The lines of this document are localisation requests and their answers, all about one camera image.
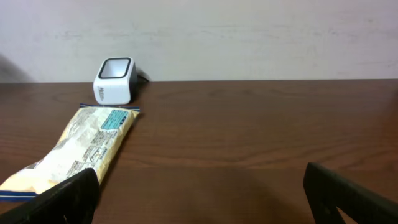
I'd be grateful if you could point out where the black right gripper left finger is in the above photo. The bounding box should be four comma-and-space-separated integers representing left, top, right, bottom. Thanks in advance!
1, 168, 100, 224

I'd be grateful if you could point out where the white barcode scanner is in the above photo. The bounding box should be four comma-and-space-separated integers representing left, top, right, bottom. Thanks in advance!
93, 57, 137, 105

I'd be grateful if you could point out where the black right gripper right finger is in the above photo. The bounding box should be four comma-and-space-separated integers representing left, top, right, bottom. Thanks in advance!
303, 162, 397, 224

